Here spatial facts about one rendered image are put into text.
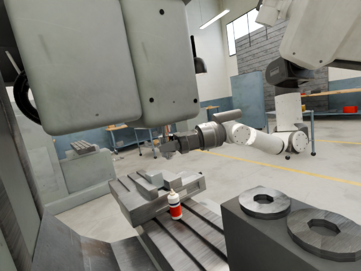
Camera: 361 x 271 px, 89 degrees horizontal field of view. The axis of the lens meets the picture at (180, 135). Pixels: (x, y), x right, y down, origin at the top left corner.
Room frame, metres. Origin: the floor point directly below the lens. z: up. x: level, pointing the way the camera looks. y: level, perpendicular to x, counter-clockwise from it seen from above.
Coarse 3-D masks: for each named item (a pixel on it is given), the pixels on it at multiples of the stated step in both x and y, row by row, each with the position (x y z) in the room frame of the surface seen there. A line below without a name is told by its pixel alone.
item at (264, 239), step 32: (256, 192) 0.34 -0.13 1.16; (224, 224) 0.34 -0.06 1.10; (256, 224) 0.27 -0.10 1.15; (288, 224) 0.24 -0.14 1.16; (320, 224) 0.24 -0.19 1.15; (352, 224) 0.22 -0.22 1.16; (256, 256) 0.26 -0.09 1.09; (288, 256) 0.21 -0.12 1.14; (320, 256) 0.19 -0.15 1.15; (352, 256) 0.18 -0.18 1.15
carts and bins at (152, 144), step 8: (272, 112) 3.73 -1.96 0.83; (304, 112) 3.13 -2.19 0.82; (312, 112) 3.13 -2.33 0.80; (312, 120) 3.13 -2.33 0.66; (136, 128) 5.28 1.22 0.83; (152, 128) 4.72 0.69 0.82; (312, 128) 3.13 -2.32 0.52; (136, 136) 5.24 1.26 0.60; (312, 136) 3.13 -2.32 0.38; (144, 144) 5.35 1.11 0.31; (152, 144) 4.68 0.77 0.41; (312, 144) 3.14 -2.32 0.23; (312, 152) 3.14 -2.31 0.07
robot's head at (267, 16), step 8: (264, 0) 0.66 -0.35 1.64; (272, 0) 0.64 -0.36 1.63; (280, 0) 0.63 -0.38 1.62; (288, 0) 0.61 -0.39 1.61; (264, 8) 0.65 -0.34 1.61; (272, 8) 0.63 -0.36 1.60; (280, 8) 0.63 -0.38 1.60; (264, 16) 0.65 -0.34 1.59; (272, 16) 0.64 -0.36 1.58; (280, 16) 0.64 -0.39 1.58; (264, 24) 0.67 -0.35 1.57; (272, 24) 0.65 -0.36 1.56
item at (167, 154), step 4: (160, 140) 0.55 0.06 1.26; (164, 140) 0.55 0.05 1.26; (168, 140) 0.55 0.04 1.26; (172, 140) 0.56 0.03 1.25; (160, 144) 0.56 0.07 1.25; (164, 152) 0.55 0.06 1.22; (168, 152) 0.55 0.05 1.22; (172, 152) 0.55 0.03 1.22; (164, 156) 0.55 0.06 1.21; (168, 156) 0.55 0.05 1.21
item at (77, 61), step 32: (32, 0) 0.34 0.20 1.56; (64, 0) 0.36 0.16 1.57; (96, 0) 0.39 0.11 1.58; (32, 32) 0.33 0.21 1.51; (64, 32) 0.35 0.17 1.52; (96, 32) 0.38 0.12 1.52; (32, 64) 0.32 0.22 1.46; (64, 64) 0.35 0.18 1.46; (96, 64) 0.37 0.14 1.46; (128, 64) 0.41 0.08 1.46; (64, 96) 0.34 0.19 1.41; (96, 96) 0.37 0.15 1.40; (128, 96) 0.40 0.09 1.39; (64, 128) 0.33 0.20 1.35; (96, 128) 0.38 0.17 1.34
